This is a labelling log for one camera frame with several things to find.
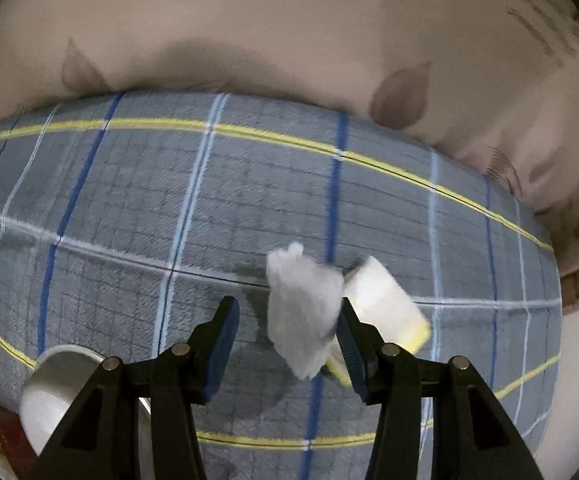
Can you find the white yellow sock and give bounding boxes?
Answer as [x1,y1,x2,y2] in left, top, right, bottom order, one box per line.
[266,242,431,387]

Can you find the grey plaid bed sheet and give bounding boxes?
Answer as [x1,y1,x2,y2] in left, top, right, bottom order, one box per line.
[0,92,562,479]

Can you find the stainless steel bowl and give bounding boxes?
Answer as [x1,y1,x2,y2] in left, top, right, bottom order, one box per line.
[19,344,155,479]

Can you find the gold red tin box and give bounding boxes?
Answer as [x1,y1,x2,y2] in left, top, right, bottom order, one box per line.
[0,405,36,479]

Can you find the beige leaf print curtain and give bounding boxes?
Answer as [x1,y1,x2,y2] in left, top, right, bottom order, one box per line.
[0,0,579,273]

